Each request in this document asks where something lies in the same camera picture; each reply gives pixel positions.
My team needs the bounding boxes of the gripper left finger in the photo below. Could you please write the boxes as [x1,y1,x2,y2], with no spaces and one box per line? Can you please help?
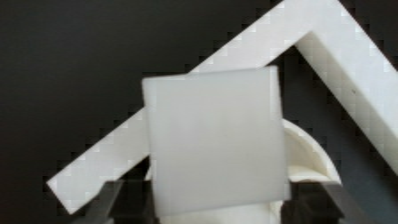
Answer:
[71,180,158,224]

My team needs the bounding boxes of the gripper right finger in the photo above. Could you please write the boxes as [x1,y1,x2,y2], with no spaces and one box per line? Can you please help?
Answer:
[280,182,362,224]

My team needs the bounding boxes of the white stool leg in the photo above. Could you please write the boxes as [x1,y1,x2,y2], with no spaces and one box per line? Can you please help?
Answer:
[142,66,289,216]

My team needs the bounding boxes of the white U-shaped fence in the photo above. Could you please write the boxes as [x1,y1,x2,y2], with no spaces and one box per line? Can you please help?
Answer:
[48,0,398,212]

